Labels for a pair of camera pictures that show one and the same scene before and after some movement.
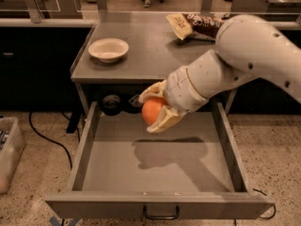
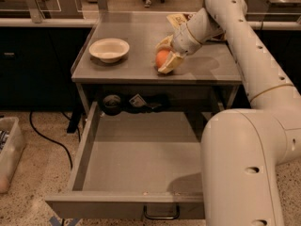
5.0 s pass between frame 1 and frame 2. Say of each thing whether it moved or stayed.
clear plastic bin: stayed
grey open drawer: stayed
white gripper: moved
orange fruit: moved
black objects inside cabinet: stayed
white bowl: stayed
